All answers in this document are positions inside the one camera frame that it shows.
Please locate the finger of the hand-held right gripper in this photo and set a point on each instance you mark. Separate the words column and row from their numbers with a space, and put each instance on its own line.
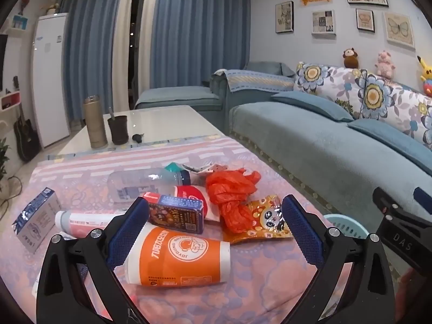
column 388, row 206
column 426, row 200

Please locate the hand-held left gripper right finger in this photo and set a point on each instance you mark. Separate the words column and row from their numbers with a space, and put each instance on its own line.
column 302, row 227

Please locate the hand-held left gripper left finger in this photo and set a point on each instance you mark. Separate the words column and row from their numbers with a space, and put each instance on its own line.
column 130, row 227

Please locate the panda print snack packet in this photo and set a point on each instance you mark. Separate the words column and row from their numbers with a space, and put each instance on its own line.
column 266, row 222

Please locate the light blue plastic basket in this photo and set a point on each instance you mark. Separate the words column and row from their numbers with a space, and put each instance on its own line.
column 347, row 224

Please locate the white bottle with pink label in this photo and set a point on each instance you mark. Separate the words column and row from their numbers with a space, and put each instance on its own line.
column 84, row 222

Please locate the clear plastic bottle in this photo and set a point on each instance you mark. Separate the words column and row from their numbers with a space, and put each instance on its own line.
column 141, row 182

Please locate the dark blue drink carton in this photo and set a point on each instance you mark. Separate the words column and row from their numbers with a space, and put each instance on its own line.
column 179, row 214

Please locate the orange paper cup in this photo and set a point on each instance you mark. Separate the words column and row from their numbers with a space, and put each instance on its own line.
column 175, row 256

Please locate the red and white paper cup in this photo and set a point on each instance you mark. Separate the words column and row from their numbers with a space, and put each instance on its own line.
column 190, row 194

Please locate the orange plastic bag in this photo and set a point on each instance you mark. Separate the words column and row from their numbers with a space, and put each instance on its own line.
column 229, row 192

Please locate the blue and white milk carton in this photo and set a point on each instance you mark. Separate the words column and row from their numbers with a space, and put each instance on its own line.
column 37, row 219

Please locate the pink patterned table cloth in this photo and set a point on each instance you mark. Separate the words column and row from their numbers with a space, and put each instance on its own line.
column 84, row 172

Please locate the flat blue seat cushion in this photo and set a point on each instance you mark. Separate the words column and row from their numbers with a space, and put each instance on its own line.
column 391, row 133
column 310, row 104

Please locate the teal plastic wrapper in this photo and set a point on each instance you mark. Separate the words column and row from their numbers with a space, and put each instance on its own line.
column 173, row 167

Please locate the blue fabric sofa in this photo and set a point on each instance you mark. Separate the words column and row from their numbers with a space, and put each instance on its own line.
column 303, row 141

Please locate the black car key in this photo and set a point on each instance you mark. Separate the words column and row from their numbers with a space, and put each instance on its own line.
column 137, row 137

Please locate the dark brown cup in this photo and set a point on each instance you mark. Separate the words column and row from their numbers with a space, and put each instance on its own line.
column 118, row 130

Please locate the white polka dot paper wrapper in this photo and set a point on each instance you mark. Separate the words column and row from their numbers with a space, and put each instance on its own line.
column 216, row 169

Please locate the floral print pillow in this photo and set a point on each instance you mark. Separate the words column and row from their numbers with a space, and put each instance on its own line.
column 388, row 101
column 320, row 77

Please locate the gold thermos flask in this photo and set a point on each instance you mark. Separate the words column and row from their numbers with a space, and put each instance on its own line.
column 95, row 125

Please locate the yellow plush toy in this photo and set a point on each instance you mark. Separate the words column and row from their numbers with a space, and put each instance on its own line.
column 426, row 74

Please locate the black acoustic guitar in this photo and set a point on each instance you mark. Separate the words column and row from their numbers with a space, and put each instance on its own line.
column 26, row 138

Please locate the pink pig plush toy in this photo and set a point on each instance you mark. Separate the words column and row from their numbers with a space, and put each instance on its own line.
column 384, row 64

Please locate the green potted plant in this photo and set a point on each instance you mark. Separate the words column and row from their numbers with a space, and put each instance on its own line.
column 3, row 158

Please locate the brown monkey plush toy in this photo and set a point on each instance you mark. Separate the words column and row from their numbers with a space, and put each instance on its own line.
column 351, row 59

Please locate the blue patterned armrest cover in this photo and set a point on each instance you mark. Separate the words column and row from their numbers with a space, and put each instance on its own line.
column 256, row 79

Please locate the plain blue pillow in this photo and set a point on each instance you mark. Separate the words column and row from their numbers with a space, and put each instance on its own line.
column 266, row 68

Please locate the blue curtain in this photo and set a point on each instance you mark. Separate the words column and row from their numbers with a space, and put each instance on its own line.
column 91, row 47
column 202, row 30

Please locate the white sheer curtain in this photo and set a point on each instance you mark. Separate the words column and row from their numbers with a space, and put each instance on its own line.
column 122, row 40
column 152, row 33

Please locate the black television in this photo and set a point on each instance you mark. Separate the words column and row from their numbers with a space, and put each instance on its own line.
column 2, row 60

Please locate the small blue photo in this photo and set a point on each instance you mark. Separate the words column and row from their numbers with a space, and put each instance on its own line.
column 19, row 22

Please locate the butterfly picture frame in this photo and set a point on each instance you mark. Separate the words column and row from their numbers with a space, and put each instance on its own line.
column 399, row 29

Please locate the white and red wall shelf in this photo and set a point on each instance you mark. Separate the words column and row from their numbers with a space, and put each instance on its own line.
column 10, row 101

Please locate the dark square picture frame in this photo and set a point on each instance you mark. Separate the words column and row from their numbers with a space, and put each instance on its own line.
column 365, row 20

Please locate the white collage picture frame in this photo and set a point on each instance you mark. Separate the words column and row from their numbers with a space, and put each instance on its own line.
column 324, row 22

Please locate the tall dark picture frame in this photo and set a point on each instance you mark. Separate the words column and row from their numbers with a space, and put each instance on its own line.
column 284, row 17

